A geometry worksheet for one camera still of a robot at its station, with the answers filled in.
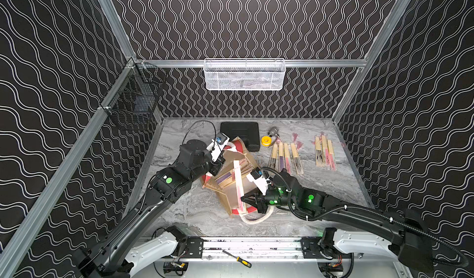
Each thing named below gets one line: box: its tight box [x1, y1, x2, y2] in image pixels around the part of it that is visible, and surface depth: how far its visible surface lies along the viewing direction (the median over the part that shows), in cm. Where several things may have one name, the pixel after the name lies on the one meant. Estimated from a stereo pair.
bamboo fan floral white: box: [267, 141, 280, 172], surface depth 103 cm
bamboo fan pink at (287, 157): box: [283, 142, 293, 176], surface depth 104 cm
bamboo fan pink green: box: [233, 160, 247, 214], surface depth 69 cm
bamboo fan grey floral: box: [290, 132, 305, 175], surface depth 103 cm
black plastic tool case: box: [219, 121, 261, 152], surface depth 109 cm
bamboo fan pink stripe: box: [327, 139, 337, 172], surface depth 105 cm
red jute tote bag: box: [201, 136, 261, 215], surface depth 69 cm
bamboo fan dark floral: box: [314, 135, 323, 167], surface depth 105 cm
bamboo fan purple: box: [277, 141, 286, 173], surface depth 105 cm
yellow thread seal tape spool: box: [261, 135, 273, 147], surface depth 109 cm
